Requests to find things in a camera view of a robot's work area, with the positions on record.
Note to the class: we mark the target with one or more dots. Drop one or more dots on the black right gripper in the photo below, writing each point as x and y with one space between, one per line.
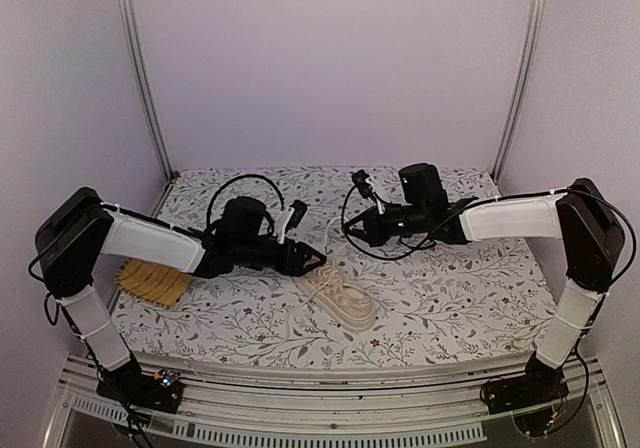
373 234

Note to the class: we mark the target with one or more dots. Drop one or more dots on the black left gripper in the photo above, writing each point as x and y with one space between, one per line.
296 265

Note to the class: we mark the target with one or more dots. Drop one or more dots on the cream lace platform sneaker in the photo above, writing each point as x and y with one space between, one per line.
341 298

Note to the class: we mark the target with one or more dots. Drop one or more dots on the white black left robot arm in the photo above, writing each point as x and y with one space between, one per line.
83 228

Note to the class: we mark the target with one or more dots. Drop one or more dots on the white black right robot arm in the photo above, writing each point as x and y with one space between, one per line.
582 243

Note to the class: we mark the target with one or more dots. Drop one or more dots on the floral patterned table mat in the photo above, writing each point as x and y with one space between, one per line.
443 305

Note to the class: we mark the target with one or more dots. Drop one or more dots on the yellow woven placemat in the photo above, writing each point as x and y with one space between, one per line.
153 283

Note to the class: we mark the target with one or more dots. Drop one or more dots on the aluminium front rail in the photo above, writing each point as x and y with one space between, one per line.
228 405

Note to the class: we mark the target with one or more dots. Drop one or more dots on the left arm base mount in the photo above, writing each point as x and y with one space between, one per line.
161 392

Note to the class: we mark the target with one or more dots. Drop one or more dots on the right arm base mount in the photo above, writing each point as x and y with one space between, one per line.
538 384

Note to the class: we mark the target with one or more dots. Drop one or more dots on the right aluminium frame post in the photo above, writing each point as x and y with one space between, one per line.
531 35

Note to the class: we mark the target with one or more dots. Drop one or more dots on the aluminium frame post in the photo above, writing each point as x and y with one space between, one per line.
143 86
531 35

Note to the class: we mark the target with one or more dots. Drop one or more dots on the left aluminium frame post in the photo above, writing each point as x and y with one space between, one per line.
143 86

